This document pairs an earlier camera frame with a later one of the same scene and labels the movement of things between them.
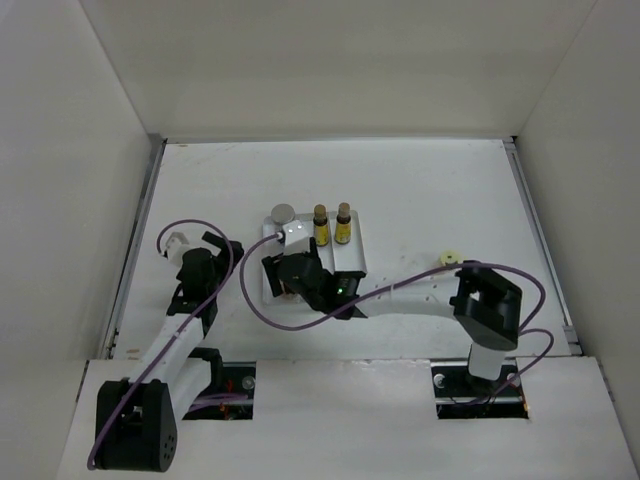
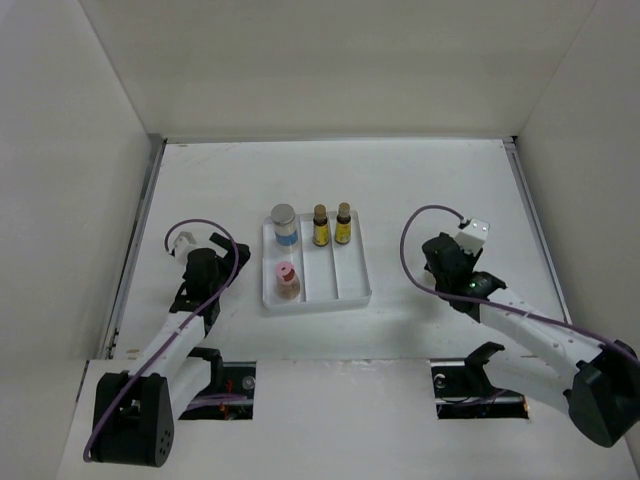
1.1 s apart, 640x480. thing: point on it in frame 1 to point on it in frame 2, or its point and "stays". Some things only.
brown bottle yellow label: (320, 222) stays
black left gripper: (220, 261) stays
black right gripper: (273, 275) to (471, 258)
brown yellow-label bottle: (343, 224) stays
